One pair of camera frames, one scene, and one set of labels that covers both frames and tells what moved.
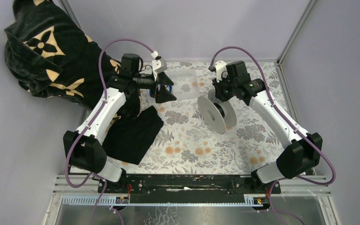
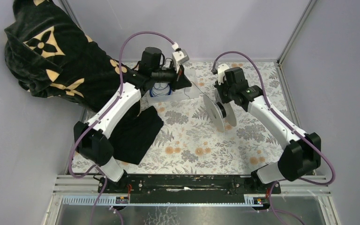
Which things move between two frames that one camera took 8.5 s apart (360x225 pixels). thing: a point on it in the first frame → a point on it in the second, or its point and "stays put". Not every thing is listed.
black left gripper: [163, 94] → [178, 79]
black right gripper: [218, 93] stays put
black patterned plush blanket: [52, 56] stays put
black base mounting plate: [188, 188] stays put
